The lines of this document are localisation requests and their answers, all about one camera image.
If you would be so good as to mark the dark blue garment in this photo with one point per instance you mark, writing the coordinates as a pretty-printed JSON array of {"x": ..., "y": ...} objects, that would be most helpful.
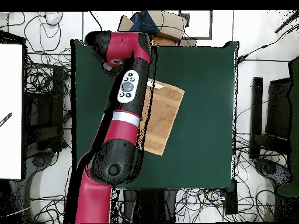
[{"x": 142, "y": 23}]

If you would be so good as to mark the black upright bar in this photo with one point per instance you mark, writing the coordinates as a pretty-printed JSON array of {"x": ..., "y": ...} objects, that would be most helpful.
[{"x": 256, "y": 116}]

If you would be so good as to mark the white flat panel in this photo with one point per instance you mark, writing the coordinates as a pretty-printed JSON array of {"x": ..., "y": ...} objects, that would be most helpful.
[{"x": 10, "y": 105}]

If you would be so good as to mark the black chair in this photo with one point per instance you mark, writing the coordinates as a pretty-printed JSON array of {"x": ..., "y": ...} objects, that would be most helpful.
[{"x": 279, "y": 107}]

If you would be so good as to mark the brown cardboard box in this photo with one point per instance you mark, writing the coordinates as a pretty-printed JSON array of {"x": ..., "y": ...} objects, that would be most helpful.
[{"x": 170, "y": 23}]

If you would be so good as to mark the orange garment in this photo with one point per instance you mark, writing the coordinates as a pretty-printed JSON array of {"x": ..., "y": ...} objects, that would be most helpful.
[{"x": 165, "y": 42}]

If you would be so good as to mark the person's foot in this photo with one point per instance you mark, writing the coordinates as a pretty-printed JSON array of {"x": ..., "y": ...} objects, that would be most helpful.
[{"x": 53, "y": 18}]

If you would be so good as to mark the thin black rod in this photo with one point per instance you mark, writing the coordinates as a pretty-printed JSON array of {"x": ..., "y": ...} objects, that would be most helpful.
[{"x": 287, "y": 22}]

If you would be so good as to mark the black equipment rack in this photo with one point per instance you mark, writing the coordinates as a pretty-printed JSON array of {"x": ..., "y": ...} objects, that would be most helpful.
[{"x": 44, "y": 112}]

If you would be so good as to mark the grey stand foot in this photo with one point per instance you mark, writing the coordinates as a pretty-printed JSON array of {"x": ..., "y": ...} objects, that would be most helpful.
[
  {"x": 271, "y": 169},
  {"x": 39, "y": 161}
]

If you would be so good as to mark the black square frame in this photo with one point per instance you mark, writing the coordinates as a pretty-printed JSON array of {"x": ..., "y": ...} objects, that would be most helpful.
[{"x": 198, "y": 37}]

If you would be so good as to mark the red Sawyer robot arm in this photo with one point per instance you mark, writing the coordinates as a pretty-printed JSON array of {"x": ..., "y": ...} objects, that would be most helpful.
[{"x": 121, "y": 133}]

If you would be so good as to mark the tan terry towel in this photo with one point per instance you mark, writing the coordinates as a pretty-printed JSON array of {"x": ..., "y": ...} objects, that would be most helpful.
[{"x": 163, "y": 112}]

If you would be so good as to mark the dark green table cloth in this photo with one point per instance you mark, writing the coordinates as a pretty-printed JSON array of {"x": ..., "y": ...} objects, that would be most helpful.
[{"x": 205, "y": 116}]

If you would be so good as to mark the striped black rod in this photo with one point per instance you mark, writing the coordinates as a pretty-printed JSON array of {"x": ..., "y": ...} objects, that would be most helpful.
[{"x": 5, "y": 119}]

